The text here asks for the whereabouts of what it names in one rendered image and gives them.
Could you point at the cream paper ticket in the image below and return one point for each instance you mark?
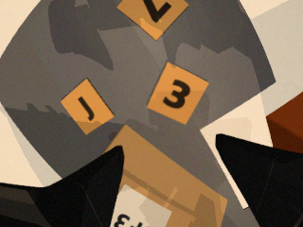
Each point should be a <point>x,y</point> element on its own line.
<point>134,210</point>

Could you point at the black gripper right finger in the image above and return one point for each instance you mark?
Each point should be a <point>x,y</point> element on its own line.
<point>270,179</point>

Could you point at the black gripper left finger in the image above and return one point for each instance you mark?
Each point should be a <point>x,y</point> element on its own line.
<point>85,198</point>

